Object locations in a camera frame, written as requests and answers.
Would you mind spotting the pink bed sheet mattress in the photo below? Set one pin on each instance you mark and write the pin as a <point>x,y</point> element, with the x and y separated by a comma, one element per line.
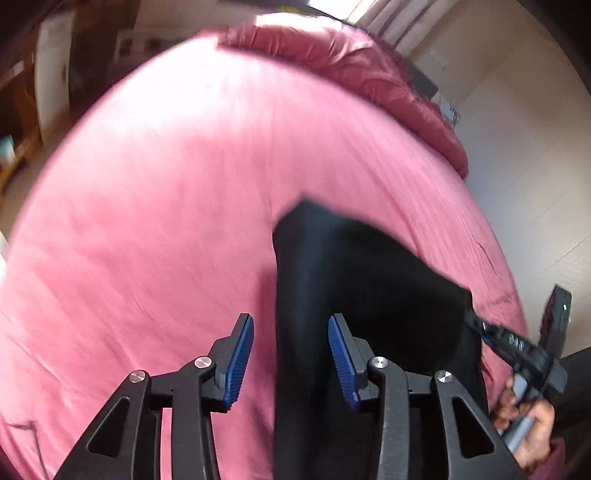
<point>149,231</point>

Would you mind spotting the wooden desk white cabinet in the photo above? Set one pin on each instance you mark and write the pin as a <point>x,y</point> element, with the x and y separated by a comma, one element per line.
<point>54,55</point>

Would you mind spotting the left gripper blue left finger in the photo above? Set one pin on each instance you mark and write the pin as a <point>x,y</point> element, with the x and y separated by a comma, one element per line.
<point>209,384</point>

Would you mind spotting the wooden side shelf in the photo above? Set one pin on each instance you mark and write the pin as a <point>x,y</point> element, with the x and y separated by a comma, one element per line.
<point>14,152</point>

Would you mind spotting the right patterned curtain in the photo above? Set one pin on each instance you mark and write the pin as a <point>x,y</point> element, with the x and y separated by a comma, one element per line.
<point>404,24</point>

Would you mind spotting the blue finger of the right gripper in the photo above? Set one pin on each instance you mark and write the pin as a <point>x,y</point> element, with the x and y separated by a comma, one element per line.
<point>487,332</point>

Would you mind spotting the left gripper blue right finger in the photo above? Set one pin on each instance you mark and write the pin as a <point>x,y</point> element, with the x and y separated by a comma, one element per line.
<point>376,386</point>

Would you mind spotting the dark red duvet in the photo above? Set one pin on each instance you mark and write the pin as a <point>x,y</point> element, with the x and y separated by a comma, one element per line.
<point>355,60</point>

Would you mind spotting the black embroidered pants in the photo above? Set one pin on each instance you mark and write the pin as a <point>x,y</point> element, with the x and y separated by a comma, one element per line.
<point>408,313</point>

